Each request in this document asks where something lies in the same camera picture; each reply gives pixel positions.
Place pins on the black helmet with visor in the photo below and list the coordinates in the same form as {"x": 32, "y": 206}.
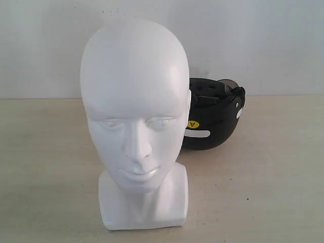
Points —
{"x": 215, "y": 108}

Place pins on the white mannequin head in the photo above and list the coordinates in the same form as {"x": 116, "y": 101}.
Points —
{"x": 134, "y": 80}

